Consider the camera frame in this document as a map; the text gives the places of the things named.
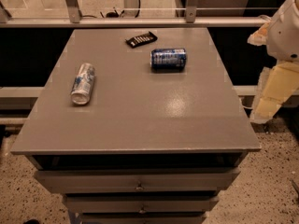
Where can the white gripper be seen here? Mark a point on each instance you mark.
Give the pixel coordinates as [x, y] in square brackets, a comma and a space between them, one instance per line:
[284, 36]

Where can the blue pepsi can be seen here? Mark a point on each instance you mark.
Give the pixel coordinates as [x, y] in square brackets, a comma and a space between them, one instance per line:
[168, 58]

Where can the silver blue energy drink can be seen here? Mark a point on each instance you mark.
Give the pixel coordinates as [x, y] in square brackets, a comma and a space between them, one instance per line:
[83, 84]

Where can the black snack bar wrapper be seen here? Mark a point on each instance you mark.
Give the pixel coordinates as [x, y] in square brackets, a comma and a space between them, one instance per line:
[141, 40]

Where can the grey metal railing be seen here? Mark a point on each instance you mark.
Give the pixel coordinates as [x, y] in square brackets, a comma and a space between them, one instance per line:
[109, 13]

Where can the middle grey drawer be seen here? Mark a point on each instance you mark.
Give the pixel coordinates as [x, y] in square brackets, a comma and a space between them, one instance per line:
[140, 204]

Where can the grey drawer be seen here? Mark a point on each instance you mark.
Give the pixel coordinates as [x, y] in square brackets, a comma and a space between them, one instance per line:
[140, 204]
[71, 182]
[159, 218]

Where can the bottom grey drawer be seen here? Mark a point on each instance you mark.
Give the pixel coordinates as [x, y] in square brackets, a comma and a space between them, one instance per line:
[159, 218]

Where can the top grey drawer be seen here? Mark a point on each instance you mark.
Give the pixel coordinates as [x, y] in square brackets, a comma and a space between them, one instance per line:
[71, 182]

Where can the black shoe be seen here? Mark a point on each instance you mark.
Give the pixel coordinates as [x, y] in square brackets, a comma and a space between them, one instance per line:
[31, 221]

